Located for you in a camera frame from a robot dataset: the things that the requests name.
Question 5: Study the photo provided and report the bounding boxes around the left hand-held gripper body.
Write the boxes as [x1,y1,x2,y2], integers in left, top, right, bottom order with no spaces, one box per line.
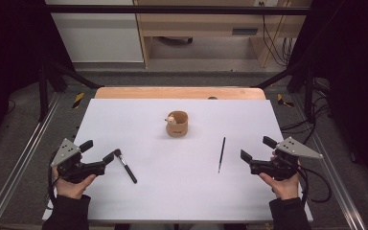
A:
[50,138,106,184]

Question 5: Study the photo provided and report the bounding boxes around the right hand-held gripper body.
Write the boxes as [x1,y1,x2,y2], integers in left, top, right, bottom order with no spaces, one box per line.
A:
[249,136,324,182]

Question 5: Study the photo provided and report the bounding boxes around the thick black makeup brush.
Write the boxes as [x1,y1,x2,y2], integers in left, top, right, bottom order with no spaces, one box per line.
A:
[113,149,138,185]

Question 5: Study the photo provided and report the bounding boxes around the thin black brush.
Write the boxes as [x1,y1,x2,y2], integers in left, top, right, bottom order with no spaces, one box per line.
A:
[217,136,227,174]

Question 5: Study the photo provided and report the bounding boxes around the wooden brush holder cup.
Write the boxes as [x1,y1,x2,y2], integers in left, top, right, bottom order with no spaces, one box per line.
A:
[164,110,190,138]

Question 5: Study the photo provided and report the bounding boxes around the person's right hand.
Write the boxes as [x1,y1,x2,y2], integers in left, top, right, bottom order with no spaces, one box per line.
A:
[258,172,301,201]

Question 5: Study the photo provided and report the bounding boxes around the person's left hand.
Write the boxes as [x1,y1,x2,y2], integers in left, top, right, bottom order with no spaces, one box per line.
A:
[52,166,98,199]

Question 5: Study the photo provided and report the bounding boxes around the yellow black tape piece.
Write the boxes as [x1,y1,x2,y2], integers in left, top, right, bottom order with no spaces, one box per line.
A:
[276,93,295,108]
[72,92,85,109]

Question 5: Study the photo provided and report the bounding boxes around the black metal stand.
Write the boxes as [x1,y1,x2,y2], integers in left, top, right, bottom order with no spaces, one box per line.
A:
[37,58,104,123]
[252,58,317,125]

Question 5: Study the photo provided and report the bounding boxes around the white table board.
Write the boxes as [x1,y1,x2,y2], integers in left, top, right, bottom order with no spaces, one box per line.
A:
[41,98,314,223]

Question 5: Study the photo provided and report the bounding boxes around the wooden table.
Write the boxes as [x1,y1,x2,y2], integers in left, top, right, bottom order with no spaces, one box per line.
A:
[94,86,266,101]

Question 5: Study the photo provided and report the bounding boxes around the black curtain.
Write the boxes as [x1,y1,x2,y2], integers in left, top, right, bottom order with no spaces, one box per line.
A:
[0,0,75,154]
[288,0,368,196]

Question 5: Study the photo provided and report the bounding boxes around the white cabinet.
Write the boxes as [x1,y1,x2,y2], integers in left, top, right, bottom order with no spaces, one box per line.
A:
[44,0,145,64]

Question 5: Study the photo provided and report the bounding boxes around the light wooden desk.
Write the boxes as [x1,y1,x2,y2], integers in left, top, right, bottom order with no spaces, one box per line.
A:
[133,0,312,69]

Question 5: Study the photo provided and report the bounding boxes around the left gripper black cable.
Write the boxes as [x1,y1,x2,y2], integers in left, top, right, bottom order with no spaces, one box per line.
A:
[46,149,61,210]

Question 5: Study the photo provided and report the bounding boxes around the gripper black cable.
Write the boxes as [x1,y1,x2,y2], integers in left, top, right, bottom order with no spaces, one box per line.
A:
[298,166,333,205]
[46,149,61,210]

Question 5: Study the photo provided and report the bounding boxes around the black floor cables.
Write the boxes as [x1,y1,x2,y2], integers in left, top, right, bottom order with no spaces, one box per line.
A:
[280,80,332,147]

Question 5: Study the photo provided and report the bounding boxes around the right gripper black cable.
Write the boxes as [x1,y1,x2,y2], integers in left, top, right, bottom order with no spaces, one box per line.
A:
[298,166,333,205]

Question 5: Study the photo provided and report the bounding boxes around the aluminium floor rail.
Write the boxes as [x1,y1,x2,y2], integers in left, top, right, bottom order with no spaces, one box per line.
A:
[0,91,62,230]
[290,94,368,230]

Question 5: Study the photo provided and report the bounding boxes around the hanging black cables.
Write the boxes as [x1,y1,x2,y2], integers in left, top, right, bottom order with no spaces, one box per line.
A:
[258,1,297,67]

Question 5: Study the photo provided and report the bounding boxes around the black horizontal frame bar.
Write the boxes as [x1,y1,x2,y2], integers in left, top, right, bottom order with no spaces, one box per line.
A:
[44,4,314,16]

